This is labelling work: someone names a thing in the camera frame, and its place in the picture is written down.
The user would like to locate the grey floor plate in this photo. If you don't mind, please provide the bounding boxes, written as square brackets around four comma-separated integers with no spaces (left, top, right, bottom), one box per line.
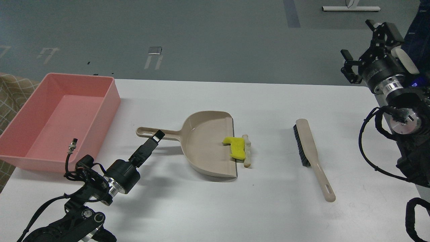
[148,46,163,55]

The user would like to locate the beige plastic dustpan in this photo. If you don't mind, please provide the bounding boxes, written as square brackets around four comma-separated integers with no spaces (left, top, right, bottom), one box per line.
[136,111,238,179]

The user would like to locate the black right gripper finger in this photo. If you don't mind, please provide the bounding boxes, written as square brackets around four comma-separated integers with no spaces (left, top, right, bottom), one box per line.
[365,19,404,61]
[340,49,364,84]

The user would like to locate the white table leg base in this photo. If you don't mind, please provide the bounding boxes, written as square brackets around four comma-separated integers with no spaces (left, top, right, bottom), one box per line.
[321,0,381,12]

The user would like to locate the white foam stick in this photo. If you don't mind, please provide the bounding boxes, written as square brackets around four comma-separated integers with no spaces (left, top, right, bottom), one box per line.
[242,134,252,168]

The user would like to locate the yellow sponge piece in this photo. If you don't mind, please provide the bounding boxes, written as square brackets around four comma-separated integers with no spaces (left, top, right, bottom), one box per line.
[222,136,246,160]

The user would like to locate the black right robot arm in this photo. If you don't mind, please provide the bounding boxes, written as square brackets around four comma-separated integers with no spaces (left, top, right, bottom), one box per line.
[341,19,430,188]

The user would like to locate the beige checkered cloth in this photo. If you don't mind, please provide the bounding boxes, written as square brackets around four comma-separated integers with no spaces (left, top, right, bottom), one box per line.
[0,73,40,194]

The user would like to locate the pink plastic bin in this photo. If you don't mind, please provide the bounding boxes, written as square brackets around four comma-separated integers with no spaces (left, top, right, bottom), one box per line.
[0,73,120,173]

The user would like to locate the beige hand brush black bristles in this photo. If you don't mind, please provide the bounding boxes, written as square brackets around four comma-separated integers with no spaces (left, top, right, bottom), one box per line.
[293,118,336,202]

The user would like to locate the white office chair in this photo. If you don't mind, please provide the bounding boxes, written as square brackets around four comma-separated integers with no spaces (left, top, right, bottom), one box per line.
[391,46,420,75]

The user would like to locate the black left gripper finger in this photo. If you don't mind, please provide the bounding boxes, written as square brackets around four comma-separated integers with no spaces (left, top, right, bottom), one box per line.
[129,130,165,167]

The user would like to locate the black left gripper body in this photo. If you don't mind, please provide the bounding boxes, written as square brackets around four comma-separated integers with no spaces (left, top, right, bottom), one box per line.
[104,159,141,194]

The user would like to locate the person in teal jacket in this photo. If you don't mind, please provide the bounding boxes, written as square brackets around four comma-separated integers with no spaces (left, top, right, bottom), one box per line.
[402,0,430,73]

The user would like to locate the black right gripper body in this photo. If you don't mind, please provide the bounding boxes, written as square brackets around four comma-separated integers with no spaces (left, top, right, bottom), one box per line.
[358,54,406,94]

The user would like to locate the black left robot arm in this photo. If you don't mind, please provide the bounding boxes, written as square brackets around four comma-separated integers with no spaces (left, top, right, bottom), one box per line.
[18,130,166,242]

